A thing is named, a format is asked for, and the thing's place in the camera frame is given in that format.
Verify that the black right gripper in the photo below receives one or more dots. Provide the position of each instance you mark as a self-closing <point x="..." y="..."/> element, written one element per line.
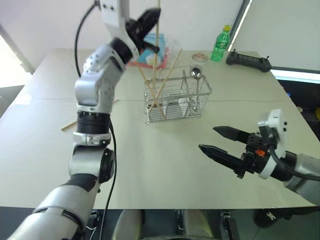
<point x="253" y="160"/>

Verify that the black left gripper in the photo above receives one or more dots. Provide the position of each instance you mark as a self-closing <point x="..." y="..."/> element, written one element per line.
<point x="135" y="32"/>

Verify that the wooden chopstick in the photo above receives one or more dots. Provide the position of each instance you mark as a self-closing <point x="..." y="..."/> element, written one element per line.
<point x="157" y="32"/>
<point x="172" y="66"/>
<point x="143" y="77"/>
<point x="68" y="126"/>

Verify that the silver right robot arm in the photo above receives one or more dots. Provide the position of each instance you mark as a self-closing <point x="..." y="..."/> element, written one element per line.
<point x="305" y="175"/>

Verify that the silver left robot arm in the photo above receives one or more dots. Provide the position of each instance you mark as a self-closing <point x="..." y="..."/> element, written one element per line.
<point x="87" y="162"/>

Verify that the metal spoon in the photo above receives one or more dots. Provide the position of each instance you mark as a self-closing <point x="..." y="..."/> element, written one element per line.
<point x="196" y="72"/>

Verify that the blue pink tissue packet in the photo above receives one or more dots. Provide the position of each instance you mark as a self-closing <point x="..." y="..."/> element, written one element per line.
<point x="150" y="56"/>

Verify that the small round dish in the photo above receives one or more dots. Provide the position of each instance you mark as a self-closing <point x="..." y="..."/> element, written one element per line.
<point x="200" y="57"/>

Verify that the green plastic bottle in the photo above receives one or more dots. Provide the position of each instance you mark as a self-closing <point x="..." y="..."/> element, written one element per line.
<point x="220" y="47"/>

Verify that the dark rounded shape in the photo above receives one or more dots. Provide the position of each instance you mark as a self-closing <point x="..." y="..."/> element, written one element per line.
<point x="272" y="217"/>

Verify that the black remote controller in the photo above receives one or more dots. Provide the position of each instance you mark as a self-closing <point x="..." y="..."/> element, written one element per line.
<point x="247" y="60"/>

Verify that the black side furniture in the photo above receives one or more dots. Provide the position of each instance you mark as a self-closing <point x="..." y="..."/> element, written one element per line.
<point x="305" y="100"/>

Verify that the grey robot torso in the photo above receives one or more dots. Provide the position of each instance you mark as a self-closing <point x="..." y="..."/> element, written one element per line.
<point x="160" y="225"/>

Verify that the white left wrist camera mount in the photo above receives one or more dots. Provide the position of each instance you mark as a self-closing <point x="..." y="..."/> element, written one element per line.
<point x="112" y="20"/>

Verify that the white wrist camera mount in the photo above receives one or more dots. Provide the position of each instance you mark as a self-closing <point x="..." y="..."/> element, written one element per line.
<point x="275" y="120"/>
<point x="112" y="20"/>

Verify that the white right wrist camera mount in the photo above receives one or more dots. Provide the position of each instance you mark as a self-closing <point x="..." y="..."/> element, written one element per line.
<point x="275" y="120"/>

